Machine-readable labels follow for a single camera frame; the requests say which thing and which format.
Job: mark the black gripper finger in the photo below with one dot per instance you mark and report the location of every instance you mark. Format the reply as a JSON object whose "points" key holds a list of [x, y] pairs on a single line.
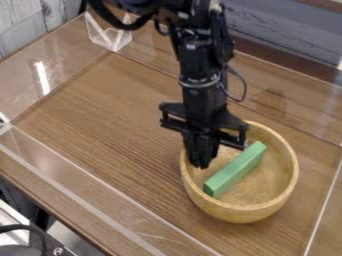
{"points": [[210, 143], [192, 143]]}

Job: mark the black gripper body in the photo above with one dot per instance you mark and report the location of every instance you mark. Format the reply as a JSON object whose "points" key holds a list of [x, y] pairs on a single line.
{"points": [[202, 113]]}

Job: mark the green rectangular block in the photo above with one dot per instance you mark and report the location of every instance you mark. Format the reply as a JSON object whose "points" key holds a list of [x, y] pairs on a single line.
{"points": [[218, 184]]}

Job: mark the brown wooden bowl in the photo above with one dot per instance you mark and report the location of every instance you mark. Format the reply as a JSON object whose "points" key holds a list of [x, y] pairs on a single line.
{"points": [[259, 193]]}

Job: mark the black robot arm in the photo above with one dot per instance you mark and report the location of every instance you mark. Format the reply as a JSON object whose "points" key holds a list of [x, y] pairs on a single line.
{"points": [[203, 47]]}

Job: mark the black metal table bracket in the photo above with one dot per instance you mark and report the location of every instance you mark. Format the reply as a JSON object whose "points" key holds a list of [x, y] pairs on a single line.
{"points": [[56, 247]]}

